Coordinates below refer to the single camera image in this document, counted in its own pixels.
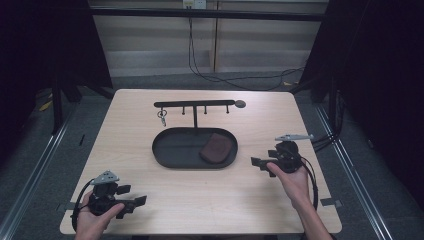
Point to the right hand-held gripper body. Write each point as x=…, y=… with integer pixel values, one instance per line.
x=289, y=156

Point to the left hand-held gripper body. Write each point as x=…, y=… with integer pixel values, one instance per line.
x=103, y=200

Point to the brown zip pouch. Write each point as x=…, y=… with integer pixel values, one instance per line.
x=216, y=149

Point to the black key rack with tray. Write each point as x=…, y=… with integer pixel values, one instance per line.
x=180, y=150

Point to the silver carabiner keyring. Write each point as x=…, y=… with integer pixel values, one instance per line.
x=162, y=115

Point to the person's left hand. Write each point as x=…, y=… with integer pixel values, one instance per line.
x=90, y=226

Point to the person's right hand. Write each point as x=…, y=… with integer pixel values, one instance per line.
x=296, y=186

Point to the grey tape piece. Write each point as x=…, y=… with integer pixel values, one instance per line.
x=330, y=202
x=65, y=206

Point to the small black floor piece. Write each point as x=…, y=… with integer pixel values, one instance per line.
x=81, y=140

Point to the yellow tape strip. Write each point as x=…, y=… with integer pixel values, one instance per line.
x=45, y=106

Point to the dark curtain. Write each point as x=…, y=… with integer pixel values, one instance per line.
x=40, y=50
x=383, y=83

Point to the metal floor rail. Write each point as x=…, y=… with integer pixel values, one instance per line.
x=31, y=181
x=353, y=173

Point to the black metal stand post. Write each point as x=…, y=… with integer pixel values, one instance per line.
x=57, y=106

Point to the beige wall conduit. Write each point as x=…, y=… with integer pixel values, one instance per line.
x=216, y=36

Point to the black horizontal frame bar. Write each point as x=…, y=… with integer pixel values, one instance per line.
x=200, y=14

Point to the white wall socket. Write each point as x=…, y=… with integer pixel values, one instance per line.
x=195, y=3

